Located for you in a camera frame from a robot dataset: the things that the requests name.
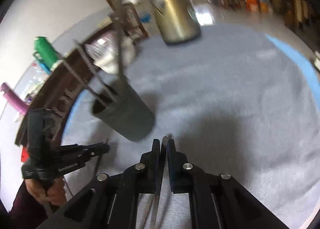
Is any left hand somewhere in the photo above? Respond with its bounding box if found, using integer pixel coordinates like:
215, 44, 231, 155
24, 178, 67, 206

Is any dark wooden sideboard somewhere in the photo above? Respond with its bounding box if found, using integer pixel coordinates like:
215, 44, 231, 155
15, 23, 113, 146

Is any dark metal utensil cup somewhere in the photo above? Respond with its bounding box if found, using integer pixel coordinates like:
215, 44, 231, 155
91, 79, 155, 142

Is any purple thermos bottle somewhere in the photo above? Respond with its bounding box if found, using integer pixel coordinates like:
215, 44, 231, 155
1, 82, 28, 115

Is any white plastic bowl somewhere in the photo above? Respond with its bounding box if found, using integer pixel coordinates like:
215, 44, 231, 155
93, 36, 137, 76

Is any grey table cloth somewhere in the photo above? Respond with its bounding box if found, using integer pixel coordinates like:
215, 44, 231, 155
62, 24, 319, 228

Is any clear plastic bag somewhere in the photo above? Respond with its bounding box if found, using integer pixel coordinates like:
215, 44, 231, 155
85, 31, 118, 63

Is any green thermos jug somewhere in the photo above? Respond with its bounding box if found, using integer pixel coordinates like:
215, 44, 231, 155
33, 36, 59, 74

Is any steel electric kettle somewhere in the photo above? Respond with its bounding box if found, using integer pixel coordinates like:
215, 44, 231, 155
153, 0, 201, 45

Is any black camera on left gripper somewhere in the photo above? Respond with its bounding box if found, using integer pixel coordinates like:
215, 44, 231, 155
27, 108, 55, 163

